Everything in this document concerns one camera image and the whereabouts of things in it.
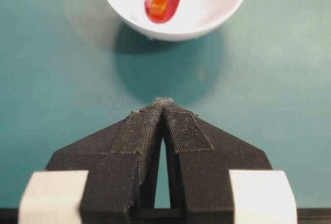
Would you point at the large white bowl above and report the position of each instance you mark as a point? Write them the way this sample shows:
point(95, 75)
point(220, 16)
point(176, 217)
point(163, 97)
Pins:
point(192, 19)

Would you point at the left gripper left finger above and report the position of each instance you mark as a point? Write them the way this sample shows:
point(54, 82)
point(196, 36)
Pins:
point(98, 179)

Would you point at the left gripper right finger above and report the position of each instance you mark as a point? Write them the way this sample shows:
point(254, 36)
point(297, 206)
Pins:
point(224, 179)

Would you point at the small red block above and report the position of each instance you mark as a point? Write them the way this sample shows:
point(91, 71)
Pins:
point(157, 9)

